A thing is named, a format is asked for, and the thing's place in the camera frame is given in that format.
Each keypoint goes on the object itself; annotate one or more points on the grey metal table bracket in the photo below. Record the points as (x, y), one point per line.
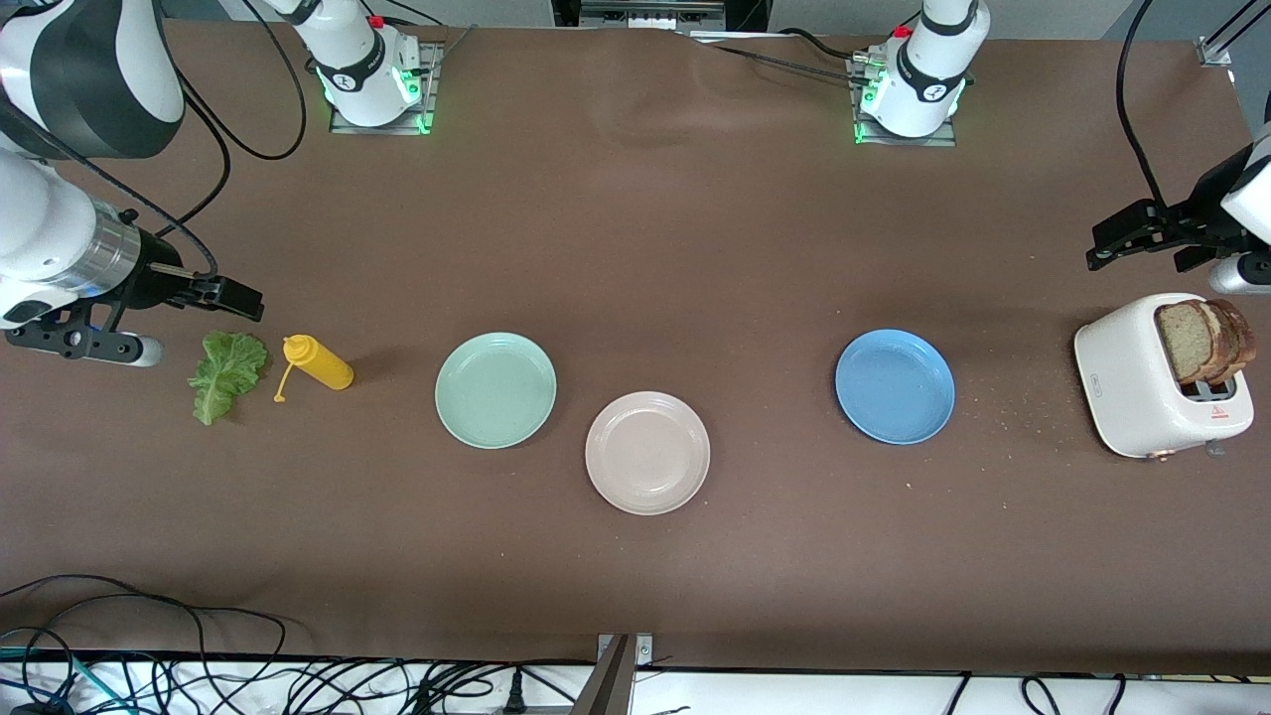
(611, 685)

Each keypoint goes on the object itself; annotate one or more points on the grey power strip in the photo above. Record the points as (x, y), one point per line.
(650, 15)

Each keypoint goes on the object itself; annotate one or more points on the white toaster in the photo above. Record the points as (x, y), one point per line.
(1127, 382)

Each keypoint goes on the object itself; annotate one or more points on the beige plate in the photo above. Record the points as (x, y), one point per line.
(647, 453)

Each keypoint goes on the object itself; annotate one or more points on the mint green plate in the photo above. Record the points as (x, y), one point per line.
(495, 390)

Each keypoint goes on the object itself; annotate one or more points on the green lettuce leaf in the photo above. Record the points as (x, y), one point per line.
(226, 372)

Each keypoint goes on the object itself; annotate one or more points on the brown bread slice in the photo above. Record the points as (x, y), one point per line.
(1184, 343)
(1241, 343)

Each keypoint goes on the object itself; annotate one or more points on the black power plug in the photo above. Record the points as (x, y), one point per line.
(514, 695)

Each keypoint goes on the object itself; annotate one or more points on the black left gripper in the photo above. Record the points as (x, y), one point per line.
(1199, 215)

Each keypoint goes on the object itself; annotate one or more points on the yellow mustard squeeze bottle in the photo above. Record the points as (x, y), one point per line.
(323, 365)

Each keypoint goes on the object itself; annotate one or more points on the aluminium corner bracket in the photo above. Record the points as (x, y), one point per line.
(1213, 52)

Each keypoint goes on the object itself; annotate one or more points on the blue plate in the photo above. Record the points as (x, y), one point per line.
(895, 386)

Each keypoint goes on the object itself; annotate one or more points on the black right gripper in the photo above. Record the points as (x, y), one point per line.
(156, 278)

